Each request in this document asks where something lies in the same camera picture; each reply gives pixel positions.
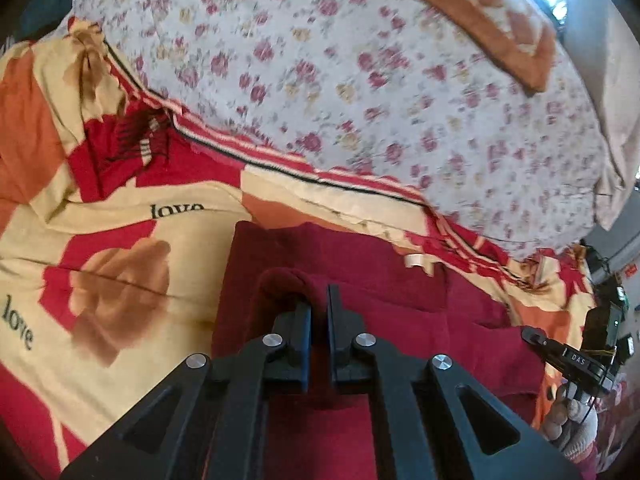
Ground red and cream printed blanket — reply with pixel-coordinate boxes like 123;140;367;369
0;16;603;480

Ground brown checkered pillow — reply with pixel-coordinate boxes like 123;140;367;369
351;0;559;95

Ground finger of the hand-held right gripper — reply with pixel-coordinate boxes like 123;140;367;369
521;326;563;361

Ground beige cloth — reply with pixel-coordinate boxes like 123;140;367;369
562;0;640;232

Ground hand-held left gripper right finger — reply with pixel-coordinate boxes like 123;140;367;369
325;284;583;480

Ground person's right hand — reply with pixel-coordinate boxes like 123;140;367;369
541;384;599;462

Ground maroon fleece garment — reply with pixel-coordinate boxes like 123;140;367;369
210;220;553;480

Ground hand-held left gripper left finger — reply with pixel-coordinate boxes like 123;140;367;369
60;292;314;480

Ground floral bed sheet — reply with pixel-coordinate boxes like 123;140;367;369
72;0;607;262

